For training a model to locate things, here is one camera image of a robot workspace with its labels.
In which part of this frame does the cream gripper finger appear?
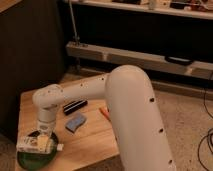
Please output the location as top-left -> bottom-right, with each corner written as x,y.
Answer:
37,135 -> 49,150

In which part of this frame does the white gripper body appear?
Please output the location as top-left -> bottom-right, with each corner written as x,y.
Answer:
37,115 -> 56,136

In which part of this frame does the white plastic bottle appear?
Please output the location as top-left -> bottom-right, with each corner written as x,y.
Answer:
16,136 -> 64,154

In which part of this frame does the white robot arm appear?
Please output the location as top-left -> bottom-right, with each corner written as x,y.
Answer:
33,65 -> 176,171

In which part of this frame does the green ceramic bowl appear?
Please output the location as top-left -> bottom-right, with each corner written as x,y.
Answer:
17,131 -> 59,171

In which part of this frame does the blue sponge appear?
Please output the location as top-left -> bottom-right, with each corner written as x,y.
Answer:
65,113 -> 87,133

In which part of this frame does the black rectangular box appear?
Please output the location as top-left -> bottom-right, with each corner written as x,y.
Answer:
63,100 -> 88,115

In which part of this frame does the wooden table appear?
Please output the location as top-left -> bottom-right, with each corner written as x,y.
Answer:
14,73 -> 121,171

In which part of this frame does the orange carrot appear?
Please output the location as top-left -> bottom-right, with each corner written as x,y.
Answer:
99,107 -> 110,121

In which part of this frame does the metal stand pole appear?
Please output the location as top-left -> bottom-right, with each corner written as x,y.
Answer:
68,0 -> 87,47

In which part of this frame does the long grey case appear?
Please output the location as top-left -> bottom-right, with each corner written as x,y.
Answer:
66,41 -> 213,79

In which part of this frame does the black floor cable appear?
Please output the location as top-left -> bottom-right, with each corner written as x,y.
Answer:
197,89 -> 213,171

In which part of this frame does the white wall shelf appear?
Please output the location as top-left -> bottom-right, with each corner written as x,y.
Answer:
62,0 -> 213,20

